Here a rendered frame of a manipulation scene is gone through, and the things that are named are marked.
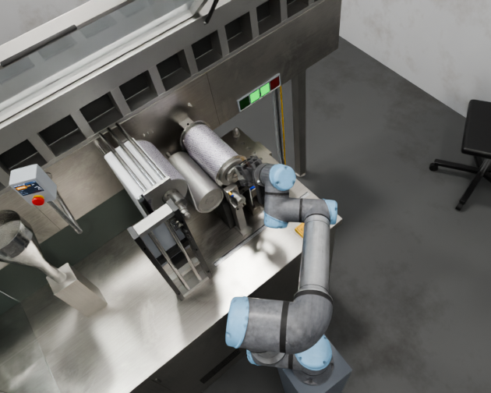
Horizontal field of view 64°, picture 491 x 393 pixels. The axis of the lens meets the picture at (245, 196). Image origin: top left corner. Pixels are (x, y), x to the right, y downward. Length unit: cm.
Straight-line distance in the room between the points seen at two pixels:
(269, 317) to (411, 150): 249
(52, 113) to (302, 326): 100
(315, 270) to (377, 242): 177
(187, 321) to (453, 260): 178
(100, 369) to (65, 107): 97
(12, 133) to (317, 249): 98
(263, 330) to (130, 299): 93
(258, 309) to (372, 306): 171
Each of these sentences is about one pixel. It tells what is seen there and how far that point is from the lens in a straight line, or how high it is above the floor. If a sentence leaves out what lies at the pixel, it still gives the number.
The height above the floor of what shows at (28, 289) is 94.
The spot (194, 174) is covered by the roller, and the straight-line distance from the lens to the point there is 155.
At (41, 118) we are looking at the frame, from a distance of 143.
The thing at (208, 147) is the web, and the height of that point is 131.
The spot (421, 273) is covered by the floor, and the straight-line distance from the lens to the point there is 273.
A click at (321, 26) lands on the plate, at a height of 133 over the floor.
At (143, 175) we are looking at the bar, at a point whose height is 144.
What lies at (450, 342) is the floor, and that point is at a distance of 263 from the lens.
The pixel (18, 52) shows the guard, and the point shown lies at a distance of 91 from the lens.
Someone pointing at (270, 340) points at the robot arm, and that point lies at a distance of 94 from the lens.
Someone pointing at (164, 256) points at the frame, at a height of 125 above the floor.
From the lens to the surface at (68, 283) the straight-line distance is 158.
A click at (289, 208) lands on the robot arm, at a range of 119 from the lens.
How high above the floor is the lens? 243
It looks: 55 degrees down
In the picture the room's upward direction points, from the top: 13 degrees counter-clockwise
